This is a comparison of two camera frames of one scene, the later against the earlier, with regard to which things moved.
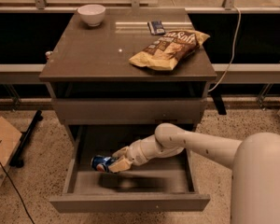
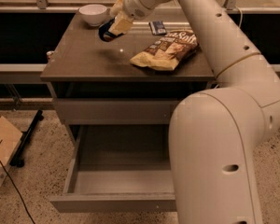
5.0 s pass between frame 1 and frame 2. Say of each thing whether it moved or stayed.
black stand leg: stayed
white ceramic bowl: stayed
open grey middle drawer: stayed
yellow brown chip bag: stayed
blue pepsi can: moved
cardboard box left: stayed
